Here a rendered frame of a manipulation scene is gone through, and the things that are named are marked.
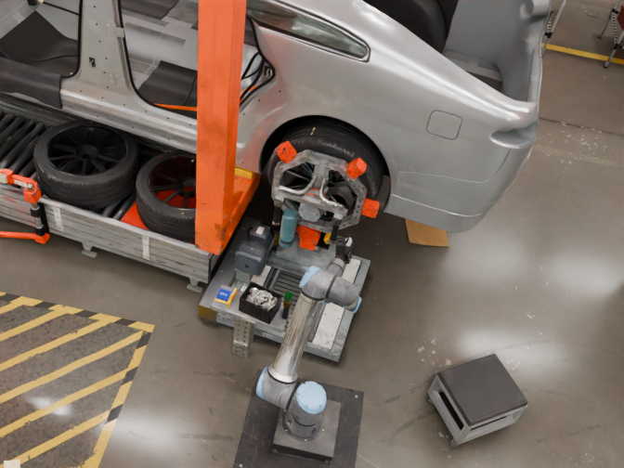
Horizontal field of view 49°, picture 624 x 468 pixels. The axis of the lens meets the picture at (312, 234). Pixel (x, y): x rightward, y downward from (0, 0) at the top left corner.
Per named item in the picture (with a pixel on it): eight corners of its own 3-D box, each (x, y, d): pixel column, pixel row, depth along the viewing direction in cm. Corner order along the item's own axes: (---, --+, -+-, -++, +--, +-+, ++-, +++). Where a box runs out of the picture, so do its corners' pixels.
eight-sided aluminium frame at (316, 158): (356, 234, 418) (373, 168, 378) (353, 241, 413) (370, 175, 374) (271, 208, 423) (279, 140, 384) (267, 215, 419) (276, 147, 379)
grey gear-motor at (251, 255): (279, 249, 468) (283, 214, 443) (257, 294, 439) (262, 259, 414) (253, 241, 470) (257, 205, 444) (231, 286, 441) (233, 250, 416)
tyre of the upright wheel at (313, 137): (399, 143, 393) (292, 100, 395) (391, 168, 377) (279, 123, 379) (365, 218, 442) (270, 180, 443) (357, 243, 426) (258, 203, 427)
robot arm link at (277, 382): (282, 415, 333) (333, 281, 308) (250, 399, 335) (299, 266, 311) (292, 400, 347) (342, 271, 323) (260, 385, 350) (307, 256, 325)
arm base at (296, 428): (317, 443, 342) (320, 434, 335) (280, 431, 343) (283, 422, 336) (326, 409, 355) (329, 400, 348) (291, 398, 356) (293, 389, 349)
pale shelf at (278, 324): (292, 310, 392) (292, 306, 390) (282, 332, 381) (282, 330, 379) (221, 287, 397) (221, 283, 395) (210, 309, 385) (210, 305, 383)
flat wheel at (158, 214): (240, 178, 483) (242, 152, 466) (234, 248, 438) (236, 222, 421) (146, 169, 477) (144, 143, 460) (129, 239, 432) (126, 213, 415)
